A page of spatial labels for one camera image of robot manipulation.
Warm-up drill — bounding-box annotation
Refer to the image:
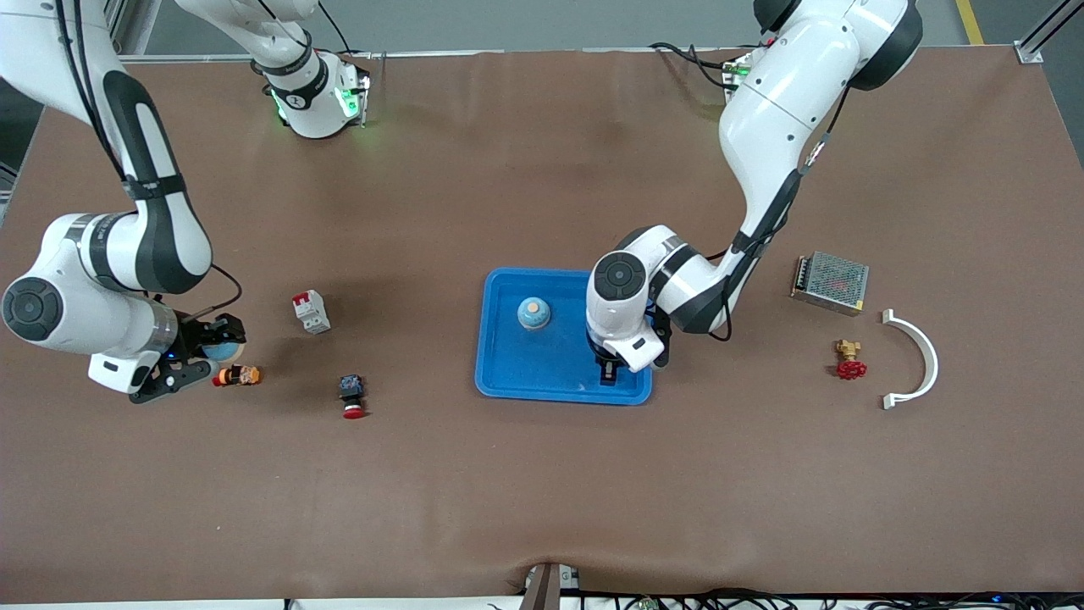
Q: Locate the black base cable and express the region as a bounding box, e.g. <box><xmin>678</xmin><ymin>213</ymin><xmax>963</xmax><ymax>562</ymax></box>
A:
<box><xmin>648</xmin><ymin>41</ymin><xmax>746</xmax><ymax>87</ymax></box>
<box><xmin>315</xmin><ymin>0</ymin><xmax>375</xmax><ymax>60</ymax></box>

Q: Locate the red emergency stop button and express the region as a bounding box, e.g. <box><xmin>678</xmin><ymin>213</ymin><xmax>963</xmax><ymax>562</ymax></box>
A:
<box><xmin>339</xmin><ymin>374</ymin><xmax>368</xmax><ymax>420</ymax></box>

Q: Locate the blue plastic tray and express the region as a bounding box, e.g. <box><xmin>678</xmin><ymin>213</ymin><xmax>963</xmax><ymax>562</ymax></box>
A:
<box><xmin>474</xmin><ymin>268</ymin><xmax>655</xmax><ymax>407</ymax></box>

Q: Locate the black right base cable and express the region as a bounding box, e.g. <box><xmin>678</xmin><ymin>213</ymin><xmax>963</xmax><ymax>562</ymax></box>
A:
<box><xmin>315</xmin><ymin>0</ymin><xmax>375</xmax><ymax>60</ymax></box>

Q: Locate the aluminium frame profile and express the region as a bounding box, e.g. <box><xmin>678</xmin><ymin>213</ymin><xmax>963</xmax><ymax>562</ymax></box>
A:
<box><xmin>102</xmin><ymin>0</ymin><xmax>143</xmax><ymax>58</ymax></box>
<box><xmin>1016</xmin><ymin>0</ymin><xmax>1084</xmax><ymax>65</ymax></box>

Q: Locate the metal mesh power supply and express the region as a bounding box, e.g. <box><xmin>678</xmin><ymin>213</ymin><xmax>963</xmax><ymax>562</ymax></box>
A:
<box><xmin>790</xmin><ymin>251</ymin><xmax>871</xmax><ymax>317</ymax></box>

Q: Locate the white red circuit breaker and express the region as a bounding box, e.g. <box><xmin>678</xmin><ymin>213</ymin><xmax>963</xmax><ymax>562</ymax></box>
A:
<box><xmin>291</xmin><ymin>289</ymin><xmax>332</xmax><ymax>335</ymax></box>

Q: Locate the brown table cover mat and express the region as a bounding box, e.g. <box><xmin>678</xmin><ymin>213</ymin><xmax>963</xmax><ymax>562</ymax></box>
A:
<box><xmin>0</xmin><ymin>47</ymin><xmax>1084</xmax><ymax>604</ymax></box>

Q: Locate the metal table clamp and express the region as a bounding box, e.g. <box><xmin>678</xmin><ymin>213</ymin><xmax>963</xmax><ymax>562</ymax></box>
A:
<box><xmin>519</xmin><ymin>562</ymin><xmax>583</xmax><ymax>610</ymax></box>

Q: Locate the white curved plastic bracket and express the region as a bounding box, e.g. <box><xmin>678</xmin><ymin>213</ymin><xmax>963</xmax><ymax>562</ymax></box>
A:
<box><xmin>881</xmin><ymin>308</ymin><xmax>939</xmax><ymax>411</ymax></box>

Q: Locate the black left base cable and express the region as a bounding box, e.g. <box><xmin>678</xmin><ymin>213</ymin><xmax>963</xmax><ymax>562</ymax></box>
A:
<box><xmin>648</xmin><ymin>41</ymin><xmax>746</xmax><ymax>87</ymax></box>

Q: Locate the brass valve red handle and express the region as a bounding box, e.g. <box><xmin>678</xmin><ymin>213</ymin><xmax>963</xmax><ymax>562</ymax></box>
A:
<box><xmin>832</xmin><ymin>339</ymin><xmax>868</xmax><ymax>380</ymax></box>

